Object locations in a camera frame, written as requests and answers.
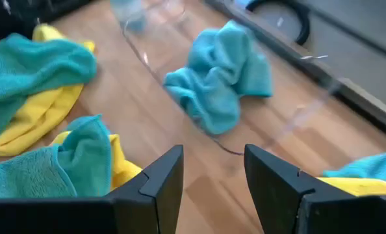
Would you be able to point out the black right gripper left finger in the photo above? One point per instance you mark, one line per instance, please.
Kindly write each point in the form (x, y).
(160, 195)

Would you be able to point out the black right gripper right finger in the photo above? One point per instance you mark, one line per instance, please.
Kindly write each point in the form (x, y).
(277, 195)

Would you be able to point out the yellow microfiber towel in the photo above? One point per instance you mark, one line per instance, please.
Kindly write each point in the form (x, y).
(358, 188)
(40, 117)
(124, 169)

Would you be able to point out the blue microfiber towel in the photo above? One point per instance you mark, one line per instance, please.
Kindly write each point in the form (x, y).
(33, 71)
(82, 156)
(375, 167)
(212, 81)

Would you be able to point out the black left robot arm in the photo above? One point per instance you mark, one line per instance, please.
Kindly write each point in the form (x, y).
(17, 14)

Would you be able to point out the clear plastic basket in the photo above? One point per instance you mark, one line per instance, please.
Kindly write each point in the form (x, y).
(154, 48)

